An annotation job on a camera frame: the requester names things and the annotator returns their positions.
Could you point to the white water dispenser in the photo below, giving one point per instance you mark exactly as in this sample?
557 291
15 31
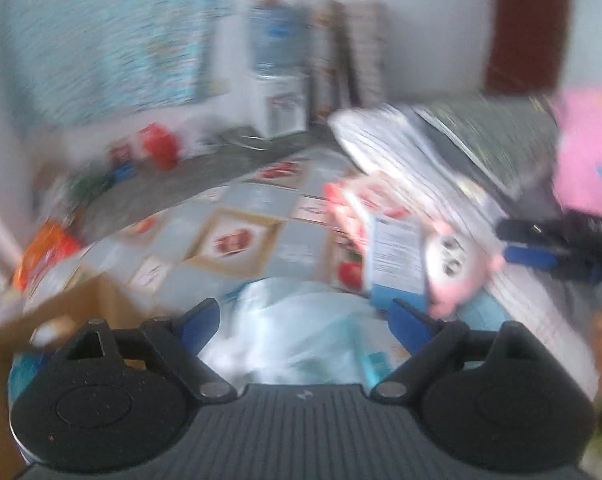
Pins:
281 105

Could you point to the small red box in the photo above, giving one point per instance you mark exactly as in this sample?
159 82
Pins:
119 153

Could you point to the patterned roll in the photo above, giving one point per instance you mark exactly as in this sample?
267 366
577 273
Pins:
331 55
368 50

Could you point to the teal floral cloth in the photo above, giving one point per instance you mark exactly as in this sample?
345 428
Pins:
106 35

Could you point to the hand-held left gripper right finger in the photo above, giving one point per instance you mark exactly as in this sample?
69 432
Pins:
406 322

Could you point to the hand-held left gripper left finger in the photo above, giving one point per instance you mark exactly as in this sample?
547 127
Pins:
203 317

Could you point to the small blue container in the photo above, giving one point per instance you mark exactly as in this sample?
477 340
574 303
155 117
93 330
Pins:
123 174

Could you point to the red and white wipes packet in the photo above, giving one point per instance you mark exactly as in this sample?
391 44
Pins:
348 210

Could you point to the red plastic bag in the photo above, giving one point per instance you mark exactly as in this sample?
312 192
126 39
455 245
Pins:
156 145

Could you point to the printed tablecloth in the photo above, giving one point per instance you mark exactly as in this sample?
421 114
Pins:
281 255

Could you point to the blue water bottle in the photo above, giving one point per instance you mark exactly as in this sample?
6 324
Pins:
276 30

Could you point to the cardboard box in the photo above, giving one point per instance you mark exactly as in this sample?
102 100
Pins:
81 305

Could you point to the blue and white carton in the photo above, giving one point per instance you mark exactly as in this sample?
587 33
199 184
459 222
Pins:
396 255

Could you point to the pale green plastic bag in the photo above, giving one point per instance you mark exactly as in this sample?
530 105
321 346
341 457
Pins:
291 330

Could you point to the orange snack packet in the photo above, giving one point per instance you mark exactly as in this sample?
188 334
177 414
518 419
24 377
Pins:
46 255

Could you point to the pink plush toy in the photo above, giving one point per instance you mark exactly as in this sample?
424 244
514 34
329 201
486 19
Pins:
456 260

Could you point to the pink garment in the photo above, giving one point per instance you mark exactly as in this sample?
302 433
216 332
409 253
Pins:
591 150

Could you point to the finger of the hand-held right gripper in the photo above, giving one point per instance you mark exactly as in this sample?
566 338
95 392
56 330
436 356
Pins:
526 230
528 256

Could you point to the grey patterned cloth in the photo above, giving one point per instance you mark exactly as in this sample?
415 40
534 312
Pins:
496 130

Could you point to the brown door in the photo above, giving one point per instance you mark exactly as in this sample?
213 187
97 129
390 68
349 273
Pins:
528 25

